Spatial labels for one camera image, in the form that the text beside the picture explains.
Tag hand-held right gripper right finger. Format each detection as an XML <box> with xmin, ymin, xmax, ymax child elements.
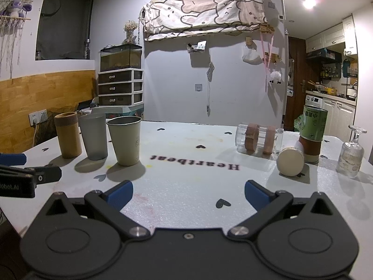
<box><xmin>227</xmin><ymin>180</ymin><xmax>336</xmax><ymax>241</ymax></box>

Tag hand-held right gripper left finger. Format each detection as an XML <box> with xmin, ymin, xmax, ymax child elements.
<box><xmin>44</xmin><ymin>180</ymin><xmax>151</xmax><ymax>241</ymax></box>

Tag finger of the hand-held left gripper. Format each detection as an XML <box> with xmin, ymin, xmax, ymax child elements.
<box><xmin>0</xmin><ymin>153</ymin><xmax>27</xmax><ymax>167</ymax></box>
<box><xmin>0</xmin><ymin>164</ymin><xmax>62</xmax><ymax>185</ymax></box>

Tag brown bamboo cup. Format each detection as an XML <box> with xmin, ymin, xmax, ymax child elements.
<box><xmin>54</xmin><ymin>112</ymin><xmax>83</xmax><ymax>159</ymax></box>

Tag white paper cup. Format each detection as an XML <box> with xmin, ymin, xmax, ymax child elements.
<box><xmin>276</xmin><ymin>139</ymin><xmax>306</xmax><ymax>177</ymax></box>

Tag pale green cup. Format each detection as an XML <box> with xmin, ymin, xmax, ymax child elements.
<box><xmin>106</xmin><ymin>116</ymin><xmax>142</xmax><ymax>166</ymax></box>

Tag clear glass cup brown bands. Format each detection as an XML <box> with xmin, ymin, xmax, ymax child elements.
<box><xmin>235</xmin><ymin>123</ymin><xmax>285</xmax><ymax>155</ymax></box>

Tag grey plastic cup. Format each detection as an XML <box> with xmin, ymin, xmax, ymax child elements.
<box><xmin>78</xmin><ymin>113</ymin><xmax>109</xmax><ymax>161</ymax></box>

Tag brown sleeved cup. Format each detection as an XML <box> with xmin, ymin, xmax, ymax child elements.
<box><xmin>300</xmin><ymin>136</ymin><xmax>321</xmax><ymax>164</ymax></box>

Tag green label cup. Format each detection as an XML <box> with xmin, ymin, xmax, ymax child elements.
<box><xmin>300</xmin><ymin>105</ymin><xmax>328</xmax><ymax>142</ymax></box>

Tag white heart print table mat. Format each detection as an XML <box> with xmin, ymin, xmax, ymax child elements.
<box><xmin>0</xmin><ymin>120</ymin><xmax>373</xmax><ymax>240</ymax></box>

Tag teal storage box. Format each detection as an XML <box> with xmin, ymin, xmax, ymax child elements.
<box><xmin>91</xmin><ymin>104</ymin><xmax>144</xmax><ymax>122</ymax></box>

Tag green plastic bag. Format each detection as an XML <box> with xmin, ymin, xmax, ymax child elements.
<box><xmin>293</xmin><ymin>114</ymin><xmax>305</xmax><ymax>133</ymax></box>

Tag clear ribbed stemmed glass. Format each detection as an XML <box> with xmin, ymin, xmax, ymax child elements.
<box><xmin>336</xmin><ymin>125</ymin><xmax>368</xmax><ymax>179</ymax></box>

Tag white drawer unit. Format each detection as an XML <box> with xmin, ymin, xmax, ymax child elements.
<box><xmin>97</xmin><ymin>69</ymin><xmax>144</xmax><ymax>107</ymax></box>

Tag white washing machine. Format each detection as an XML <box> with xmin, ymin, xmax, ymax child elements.
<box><xmin>305</xmin><ymin>93</ymin><xmax>323</xmax><ymax>109</ymax></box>

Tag white lower kitchen cabinet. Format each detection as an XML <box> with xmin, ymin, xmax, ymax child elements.
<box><xmin>320</xmin><ymin>97</ymin><xmax>357</xmax><ymax>136</ymax></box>

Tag dark wooden door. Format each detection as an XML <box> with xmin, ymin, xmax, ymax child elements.
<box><xmin>284</xmin><ymin>36</ymin><xmax>307</xmax><ymax>130</ymax></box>

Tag pink hanging ribbon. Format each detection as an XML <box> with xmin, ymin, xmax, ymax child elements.
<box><xmin>260</xmin><ymin>31</ymin><xmax>276</xmax><ymax>92</ymax></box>

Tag glass terrarium tank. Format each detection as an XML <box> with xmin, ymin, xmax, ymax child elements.
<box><xmin>100</xmin><ymin>44</ymin><xmax>143</xmax><ymax>72</ymax></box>

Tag white hanging bag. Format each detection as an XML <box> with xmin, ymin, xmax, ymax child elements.
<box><xmin>242</xmin><ymin>46</ymin><xmax>262</xmax><ymax>65</ymax></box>

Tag dark window curtain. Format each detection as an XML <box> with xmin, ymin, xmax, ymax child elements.
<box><xmin>35</xmin><ymin>0</ymin><xmax>97</xmax><ymax>61</ymax></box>

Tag purple plush toy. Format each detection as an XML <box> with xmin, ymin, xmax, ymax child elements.
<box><xmin>0</xmin><ymin>0</ymin><xmax>33</xmax><ymax>18</ymax></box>

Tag dried flower vase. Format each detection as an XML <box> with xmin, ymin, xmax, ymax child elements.
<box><xmin>124</xmin><ymin>20</ymin><xmax>138</xmax><ymax>45</ymax></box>

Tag white upper kitchen cabinets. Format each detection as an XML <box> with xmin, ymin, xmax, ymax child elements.
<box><xmin>305</xmin><ymin>15</ymin><xmax>358</xmax><ymax>55</ymax></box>

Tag cartoon printed cloth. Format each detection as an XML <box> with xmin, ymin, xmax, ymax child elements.
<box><xmin>142</xmin><ymin>0</ymin><xmax>268</xmax><ymax>42</ymax></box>

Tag white wall socket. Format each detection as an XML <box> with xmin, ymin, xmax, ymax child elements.
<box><xmin>29</xmin><ymin>109</ymin><xmax>48</xmax><ymax>126</ymax></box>

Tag hanging white cable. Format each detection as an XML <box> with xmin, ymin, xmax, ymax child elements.
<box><xmin>206</xmin><ymin>62</ymin><xmax>215</xmax><ymax>116</ymax></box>

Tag macrame wall hanging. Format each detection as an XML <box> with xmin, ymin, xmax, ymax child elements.
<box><xmin>0</xmin><ymin>0</ymin><xmax>32</xmax><ymax>78</ymax></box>

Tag small clear wall shelf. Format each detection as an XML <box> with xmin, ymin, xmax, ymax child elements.
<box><xmin>187</xmin><ymin>40</ymin><xmax>207</xmax><ymax>54</ymax></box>

